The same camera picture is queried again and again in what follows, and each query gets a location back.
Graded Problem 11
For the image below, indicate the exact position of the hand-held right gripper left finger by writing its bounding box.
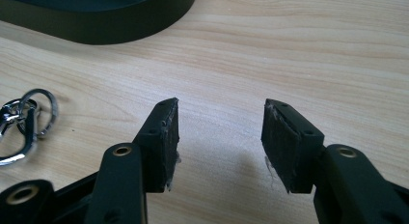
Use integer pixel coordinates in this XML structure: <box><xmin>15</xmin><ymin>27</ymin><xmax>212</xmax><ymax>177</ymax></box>
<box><xmin>84</xmin><ymin>97</ymin><xmax>180</xmax><ymax>224</ymax></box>

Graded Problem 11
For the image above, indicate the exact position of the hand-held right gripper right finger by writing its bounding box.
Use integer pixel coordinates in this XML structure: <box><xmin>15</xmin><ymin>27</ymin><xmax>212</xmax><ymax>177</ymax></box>
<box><xmin>260</xmin><ymin>98</ymin><xmax>409</xmax><ymax>224</ymax></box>

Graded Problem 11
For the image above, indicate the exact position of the black oval tray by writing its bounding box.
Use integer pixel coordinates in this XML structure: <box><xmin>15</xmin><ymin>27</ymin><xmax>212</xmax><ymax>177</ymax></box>
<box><xmin>0</xmin><ymin>0</ymin><xmax>198</xmax><ymax>45</ymax></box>

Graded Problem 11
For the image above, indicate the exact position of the silver metal keychain clip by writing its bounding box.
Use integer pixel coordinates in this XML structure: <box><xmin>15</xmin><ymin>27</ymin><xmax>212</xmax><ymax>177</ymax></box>
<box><xmin>0</xmin><ymin>88</ymin><xmax>60</xmax><ymax>167</ymax></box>

